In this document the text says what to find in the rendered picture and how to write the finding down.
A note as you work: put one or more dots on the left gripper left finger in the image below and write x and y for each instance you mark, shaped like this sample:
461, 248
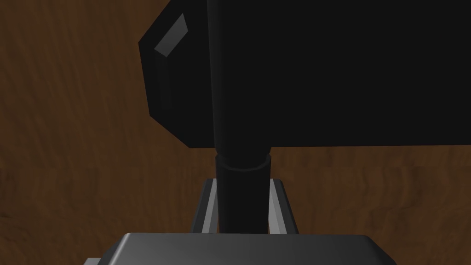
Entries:
206, 209

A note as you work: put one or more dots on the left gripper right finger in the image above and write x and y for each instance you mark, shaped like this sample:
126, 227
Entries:
279, 209

